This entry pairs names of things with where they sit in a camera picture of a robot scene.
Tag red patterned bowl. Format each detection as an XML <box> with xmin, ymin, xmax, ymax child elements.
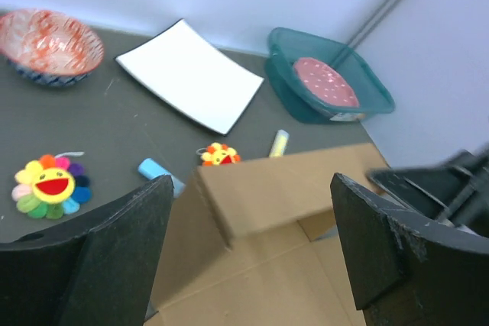
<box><xmin>1</xmin><ymin>8</ymin><xmax>105</xmax><ymax>87</ymax></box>

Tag rainbow flower plush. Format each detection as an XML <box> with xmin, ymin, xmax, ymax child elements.
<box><xmin>11</xmin><ymin>151</ymin><xmax>92</xmax><ymax>220</ymax></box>

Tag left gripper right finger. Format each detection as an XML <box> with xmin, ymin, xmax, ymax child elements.
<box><xmin>330</xmin><ymin>173</ymin><xmax>488</xmax><ymax>325</ymax></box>

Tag teal plastic bin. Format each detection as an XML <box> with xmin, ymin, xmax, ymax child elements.
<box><xmin>264</xmin><ymin>27</ymin><xmax>396</xmax><ymax>124</ymax></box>

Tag white square plate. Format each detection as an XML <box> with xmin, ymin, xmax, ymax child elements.
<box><xmin>115</xmin><ymin>19</ymin><xmax>264</xmax><ymax>135</ymax></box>

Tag blue marker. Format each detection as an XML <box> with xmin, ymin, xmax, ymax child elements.
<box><xmin>138</xmin><ymin>158</ymin><xmax>186</xmax><ymax>198</ymax></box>

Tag pink polka dot plate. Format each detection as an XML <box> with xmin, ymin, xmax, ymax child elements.
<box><xmin>293</xmin><ymin>57</ymin><xmax>360</xmax><ymax>108</ymax></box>

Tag orange flower plush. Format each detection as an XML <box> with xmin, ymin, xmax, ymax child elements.
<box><xmin>196</xmin><ymin>142</ymin><xmax>241</xmax><ymax>166</ymax></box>

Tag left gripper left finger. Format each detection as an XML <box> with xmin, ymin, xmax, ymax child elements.
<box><xmin>1</xmin><ymin>176</ymin><xmax>173</xmax><ymax>326</ymax></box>

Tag brown cardboard box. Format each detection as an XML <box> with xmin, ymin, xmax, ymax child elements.
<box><xmin>148</xmin><ymin>144</ymin><xmax>386</xmax><ymax>325</ymax></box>

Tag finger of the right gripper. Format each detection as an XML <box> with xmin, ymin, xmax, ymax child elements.
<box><xmin>367</xmin><ymin>150</ymin><xmax>488</xmax><ymax>237</ymax></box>

